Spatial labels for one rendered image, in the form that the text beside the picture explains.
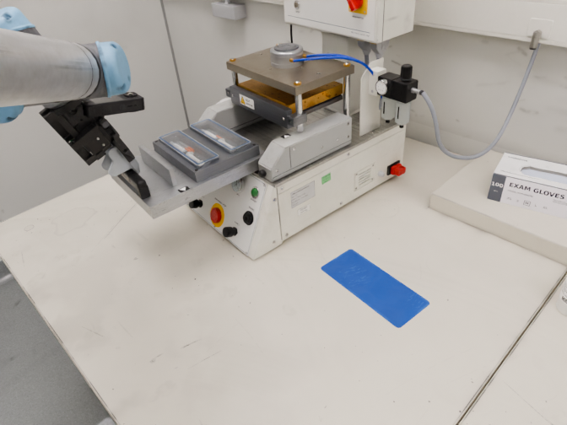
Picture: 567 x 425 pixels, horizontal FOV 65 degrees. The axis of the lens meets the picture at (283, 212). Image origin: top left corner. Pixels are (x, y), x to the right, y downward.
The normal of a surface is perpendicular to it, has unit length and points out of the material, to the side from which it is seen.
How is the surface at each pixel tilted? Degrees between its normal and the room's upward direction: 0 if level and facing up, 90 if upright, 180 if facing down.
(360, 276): 0
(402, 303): 0
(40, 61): 84
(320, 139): 90
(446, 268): 0
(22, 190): 90
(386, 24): 90
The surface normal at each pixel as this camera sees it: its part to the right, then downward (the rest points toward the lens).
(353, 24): -0.77, 0.42
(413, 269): -0.07, -0.80
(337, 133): 0.63, 0.43
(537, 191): -0.57, 0.47
